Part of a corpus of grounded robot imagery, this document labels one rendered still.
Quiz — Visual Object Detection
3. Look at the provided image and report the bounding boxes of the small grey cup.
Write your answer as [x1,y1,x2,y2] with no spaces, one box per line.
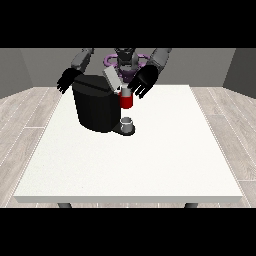
[120,116,135,133]

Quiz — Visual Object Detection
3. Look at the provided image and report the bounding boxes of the pale grey machine lid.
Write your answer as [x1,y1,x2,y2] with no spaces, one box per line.
[102,65,124,95]

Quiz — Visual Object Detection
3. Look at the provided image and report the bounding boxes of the grey robot trunk purple rings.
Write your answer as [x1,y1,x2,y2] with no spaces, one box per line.
[103,48,152,83]

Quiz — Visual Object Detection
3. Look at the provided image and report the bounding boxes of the black coffee machine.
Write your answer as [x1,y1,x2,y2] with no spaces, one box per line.
[71,73,136,136]

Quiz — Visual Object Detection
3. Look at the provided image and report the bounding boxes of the red pod holder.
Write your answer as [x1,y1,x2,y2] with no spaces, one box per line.
[118,93,134,110]

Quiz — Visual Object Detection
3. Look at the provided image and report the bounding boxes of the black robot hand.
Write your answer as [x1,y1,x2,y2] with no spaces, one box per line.
[127,64,160,100]
[56,67,84,95]

